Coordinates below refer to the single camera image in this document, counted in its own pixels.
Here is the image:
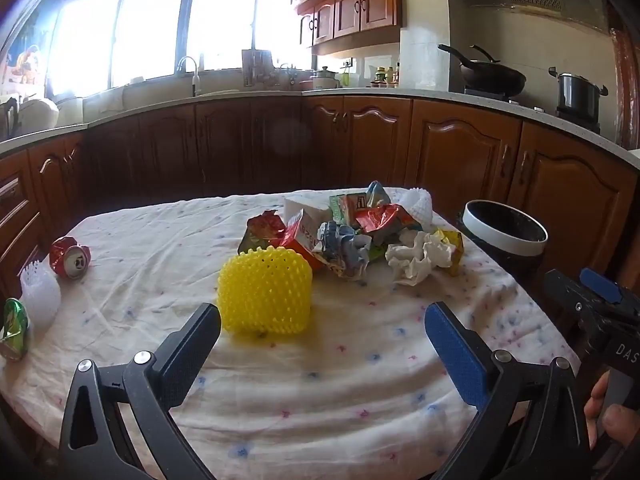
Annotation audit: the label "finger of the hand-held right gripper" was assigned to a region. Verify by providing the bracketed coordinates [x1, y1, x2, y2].
[544, 268, 617, 342]
[579, 267, 640, 312]

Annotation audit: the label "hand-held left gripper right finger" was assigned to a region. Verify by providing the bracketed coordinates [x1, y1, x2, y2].
[424, 302, 592, 480]

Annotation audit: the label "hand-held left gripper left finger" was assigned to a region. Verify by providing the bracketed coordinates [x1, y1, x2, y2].
[59, 302, 222, 480]

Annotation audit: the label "black white-rimmed trash bin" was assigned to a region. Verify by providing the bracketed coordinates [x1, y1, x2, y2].
[457, 200, 549, 311]

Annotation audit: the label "yellow foam fruit net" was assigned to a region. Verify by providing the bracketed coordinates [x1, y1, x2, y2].
[216, 247, 315, 337]

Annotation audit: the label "yellow wrapper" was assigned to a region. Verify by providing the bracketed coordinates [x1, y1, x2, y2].
[434, 228, 465, 277]

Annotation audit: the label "blue white wrapper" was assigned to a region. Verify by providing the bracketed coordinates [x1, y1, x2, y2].
[312, 220, 372, 281]

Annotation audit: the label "green drink carton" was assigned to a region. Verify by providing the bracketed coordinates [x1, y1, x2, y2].
[328, 192, 371, 228]

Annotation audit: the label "person's right hand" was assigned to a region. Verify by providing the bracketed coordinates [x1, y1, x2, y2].
[584, 370, 640, 453]

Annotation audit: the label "crumpled white tissue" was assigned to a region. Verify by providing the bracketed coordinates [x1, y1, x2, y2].
[385, 231, 453, 287]

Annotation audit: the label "white floral tablecloth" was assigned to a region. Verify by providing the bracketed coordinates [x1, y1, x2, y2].
[0, 187, 583, 480]

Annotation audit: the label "red foil wrapper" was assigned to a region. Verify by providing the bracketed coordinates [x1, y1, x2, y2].
[356, 203, 423, 247]

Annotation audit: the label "red and green snack wrapper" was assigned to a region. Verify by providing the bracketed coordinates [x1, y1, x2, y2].
[237, 210, 287, 256]

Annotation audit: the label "white foam fruit net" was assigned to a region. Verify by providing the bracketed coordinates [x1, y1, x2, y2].
[20, 260, 62, 333]
[395, 187, 433, 226]

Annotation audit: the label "crushed red can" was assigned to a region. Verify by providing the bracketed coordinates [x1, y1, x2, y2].
[48, 236, 92, 279]

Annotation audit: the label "orange drink carton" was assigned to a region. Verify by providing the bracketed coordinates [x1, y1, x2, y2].
[280, 208, 326, 271]

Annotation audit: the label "gas stove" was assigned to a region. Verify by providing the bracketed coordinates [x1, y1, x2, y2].
[462, 87, 601, 133]

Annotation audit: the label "crushed green can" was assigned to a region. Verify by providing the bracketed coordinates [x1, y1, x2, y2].
[0, 298, 32, 362]

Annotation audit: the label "grey blue crumpled wrapper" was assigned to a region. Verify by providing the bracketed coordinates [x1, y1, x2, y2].
[366, 180, 392, 207]

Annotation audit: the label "wooden base cabinets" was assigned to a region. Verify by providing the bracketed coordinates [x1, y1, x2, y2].
[0, 95, 640, 321]

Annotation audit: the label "steel cooking pot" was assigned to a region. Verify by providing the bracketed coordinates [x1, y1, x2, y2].
[548, 66, 609, 122]

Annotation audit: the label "black wok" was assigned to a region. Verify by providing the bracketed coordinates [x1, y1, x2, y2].
[438, 44, 527, 97]

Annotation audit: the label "grey kitchen countertop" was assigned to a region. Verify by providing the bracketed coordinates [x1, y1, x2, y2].
[0, 85, 640, 171]

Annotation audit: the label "white kitchen faucet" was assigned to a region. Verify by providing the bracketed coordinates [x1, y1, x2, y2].
[176, 56, 202, 97]

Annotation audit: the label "group of seasoning bottles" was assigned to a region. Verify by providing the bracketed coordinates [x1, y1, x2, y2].
[371, 62, 401, 88]

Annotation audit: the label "white countertop appliance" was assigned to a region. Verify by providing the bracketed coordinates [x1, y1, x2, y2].
[15, 97, 61, 133]

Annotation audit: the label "utensil rack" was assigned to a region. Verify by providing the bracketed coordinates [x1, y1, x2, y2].
[241, 49, 276, 90]

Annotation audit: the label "white rice cooker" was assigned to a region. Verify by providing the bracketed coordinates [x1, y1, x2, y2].
[310, 66, 343, 92]

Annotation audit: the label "kitchen window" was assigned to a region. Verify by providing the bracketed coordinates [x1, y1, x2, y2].
[45, 0, 316, 101]

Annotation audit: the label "colourful wall picture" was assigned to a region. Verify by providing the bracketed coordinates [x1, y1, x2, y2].
[5, 42, 48, 88]

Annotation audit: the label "wooden wall cabinets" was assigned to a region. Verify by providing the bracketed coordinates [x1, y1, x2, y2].
[285, 0, 403, 56]

